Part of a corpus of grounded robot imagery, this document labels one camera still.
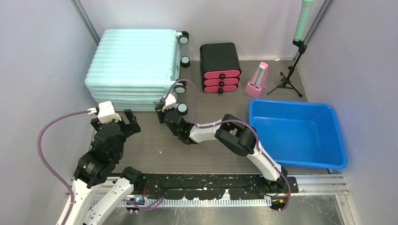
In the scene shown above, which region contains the light blue hard-shell suitcase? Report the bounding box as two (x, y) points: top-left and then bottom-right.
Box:
(84, 29), (190, 112)

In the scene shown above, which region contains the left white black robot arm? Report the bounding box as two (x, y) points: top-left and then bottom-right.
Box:
(57, 109), (144, 225)

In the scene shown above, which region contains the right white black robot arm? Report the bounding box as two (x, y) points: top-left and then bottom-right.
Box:
(155, 100), (287, 192)

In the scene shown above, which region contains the black and pink drawer box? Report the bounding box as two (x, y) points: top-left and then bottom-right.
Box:
(199, 42), (242, 94)

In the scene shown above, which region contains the pink metronome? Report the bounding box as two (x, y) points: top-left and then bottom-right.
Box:
(244, 62), (269, 98)

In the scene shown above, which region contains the blue plastic tub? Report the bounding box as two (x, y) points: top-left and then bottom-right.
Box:
(248, 99), (348, 170)

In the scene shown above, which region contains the black tripod stand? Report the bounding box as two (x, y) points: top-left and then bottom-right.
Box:
(267, 40), (307, 98)

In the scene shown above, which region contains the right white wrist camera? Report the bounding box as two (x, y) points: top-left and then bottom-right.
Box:
(161, 94), (176, 112)

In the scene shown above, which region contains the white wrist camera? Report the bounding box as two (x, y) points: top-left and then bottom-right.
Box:
(87, 101), (122, 124)
(161, 94), (176, 112)

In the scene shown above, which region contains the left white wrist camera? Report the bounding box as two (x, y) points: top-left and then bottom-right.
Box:
(87, 101), (122, 124)

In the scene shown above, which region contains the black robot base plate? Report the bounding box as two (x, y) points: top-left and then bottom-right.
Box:
(118, 173), (288, 200)

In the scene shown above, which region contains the aluminium rail frame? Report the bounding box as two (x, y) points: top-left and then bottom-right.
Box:
(66, 169), (350, 215)

